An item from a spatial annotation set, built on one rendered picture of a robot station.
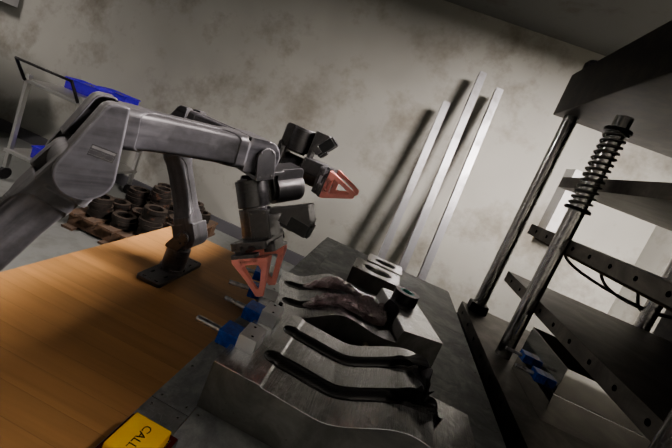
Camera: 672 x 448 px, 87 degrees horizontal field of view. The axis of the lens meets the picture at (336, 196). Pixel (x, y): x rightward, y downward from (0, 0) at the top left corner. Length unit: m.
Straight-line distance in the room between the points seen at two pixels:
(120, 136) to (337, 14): 3.32
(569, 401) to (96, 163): 1.27
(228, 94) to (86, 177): 3.38
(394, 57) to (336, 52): 0.54
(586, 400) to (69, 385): 1.23
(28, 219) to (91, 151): 0.11
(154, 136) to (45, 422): 0.42
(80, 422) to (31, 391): 0.09
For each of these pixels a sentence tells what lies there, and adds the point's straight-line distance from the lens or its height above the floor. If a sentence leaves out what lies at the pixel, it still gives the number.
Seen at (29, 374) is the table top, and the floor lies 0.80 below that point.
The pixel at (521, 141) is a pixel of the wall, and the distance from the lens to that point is 3.59.
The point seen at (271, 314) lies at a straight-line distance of 0.80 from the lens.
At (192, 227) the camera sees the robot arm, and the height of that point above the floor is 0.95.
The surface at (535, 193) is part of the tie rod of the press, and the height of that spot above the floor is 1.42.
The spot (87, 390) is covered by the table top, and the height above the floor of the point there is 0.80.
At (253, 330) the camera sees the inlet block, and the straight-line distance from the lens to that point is 0.73.
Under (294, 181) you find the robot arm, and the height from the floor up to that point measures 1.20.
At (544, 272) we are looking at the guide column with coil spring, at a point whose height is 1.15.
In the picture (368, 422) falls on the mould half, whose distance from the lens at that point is 0.67.
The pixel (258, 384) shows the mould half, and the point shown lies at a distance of 0.67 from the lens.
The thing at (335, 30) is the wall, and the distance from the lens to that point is 3.68.
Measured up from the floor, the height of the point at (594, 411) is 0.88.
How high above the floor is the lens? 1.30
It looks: 8 degrees down
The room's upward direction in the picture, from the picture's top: 22 degrees clockwise
